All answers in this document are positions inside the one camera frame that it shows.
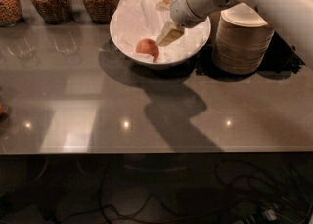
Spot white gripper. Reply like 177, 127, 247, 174
156, 0, 207, 47

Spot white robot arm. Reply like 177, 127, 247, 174
156, 0, 313, 67

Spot white ceramic bowl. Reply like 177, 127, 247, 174
109, 0, 212, 70

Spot red apple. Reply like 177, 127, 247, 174
136, 38, 159, 62

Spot white tissue paper liner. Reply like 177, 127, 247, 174
113, 0, 209, 63

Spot front stack of paper bowls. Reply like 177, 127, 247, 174
212, 3, 274, 75

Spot left glass jar of snacks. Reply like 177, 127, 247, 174
0, 0, 22, 26

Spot black cables under table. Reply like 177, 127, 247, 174
55, 156, 313, 224

